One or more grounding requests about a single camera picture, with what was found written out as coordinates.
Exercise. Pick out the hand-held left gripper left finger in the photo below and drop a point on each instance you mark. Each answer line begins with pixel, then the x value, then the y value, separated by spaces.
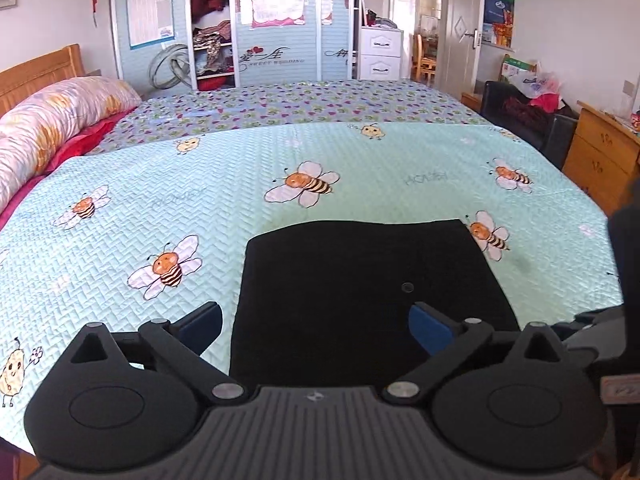
pixel 202 327

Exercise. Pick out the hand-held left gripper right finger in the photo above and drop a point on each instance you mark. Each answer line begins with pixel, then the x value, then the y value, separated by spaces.
pixel 430 327

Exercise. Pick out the plain black pants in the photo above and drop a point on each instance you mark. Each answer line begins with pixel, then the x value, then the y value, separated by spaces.
pixel 350 270

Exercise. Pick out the pile of patterned clothes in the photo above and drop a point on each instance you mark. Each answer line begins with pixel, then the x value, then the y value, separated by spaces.
pixel 212 52

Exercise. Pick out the wooden dresser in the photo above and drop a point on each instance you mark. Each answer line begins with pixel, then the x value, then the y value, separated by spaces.
pixel 595 160

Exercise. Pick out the mint bee-print quilted bedspread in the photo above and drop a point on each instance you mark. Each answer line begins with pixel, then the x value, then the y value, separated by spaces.
pixel 200 195

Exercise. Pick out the pile of plastic bags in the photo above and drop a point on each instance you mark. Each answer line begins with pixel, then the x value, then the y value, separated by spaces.
pixel 537 85

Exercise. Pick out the black chair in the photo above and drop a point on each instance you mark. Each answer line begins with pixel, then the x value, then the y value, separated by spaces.
pixel 500 105

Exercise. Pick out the red blanket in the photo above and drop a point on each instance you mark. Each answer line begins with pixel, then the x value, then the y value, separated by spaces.
pixel 85 142

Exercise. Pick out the purple floral bed sheet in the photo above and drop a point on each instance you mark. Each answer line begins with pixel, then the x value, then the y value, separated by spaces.
pixel 300 105

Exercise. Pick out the floral rolled duvet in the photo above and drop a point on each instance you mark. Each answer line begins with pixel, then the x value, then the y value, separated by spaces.
pixel 50 120

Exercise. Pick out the wooden chair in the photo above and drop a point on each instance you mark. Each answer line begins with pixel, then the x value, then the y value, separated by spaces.
pixel 425 60

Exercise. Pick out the white drawer cabinet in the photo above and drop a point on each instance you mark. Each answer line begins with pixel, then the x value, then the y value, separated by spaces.
pixel 380 55

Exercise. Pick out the white door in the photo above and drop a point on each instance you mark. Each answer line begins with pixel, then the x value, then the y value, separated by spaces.
pixel 460 35

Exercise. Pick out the light blue sliding-door wardrobe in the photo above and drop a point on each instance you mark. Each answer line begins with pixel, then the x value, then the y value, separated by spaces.
pixel 280 50

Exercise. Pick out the wooden headboard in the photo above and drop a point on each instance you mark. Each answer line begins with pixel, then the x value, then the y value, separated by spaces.
pixel 40 72

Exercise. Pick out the blue framed chart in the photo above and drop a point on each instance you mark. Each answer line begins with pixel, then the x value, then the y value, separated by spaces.
pixel 150 10

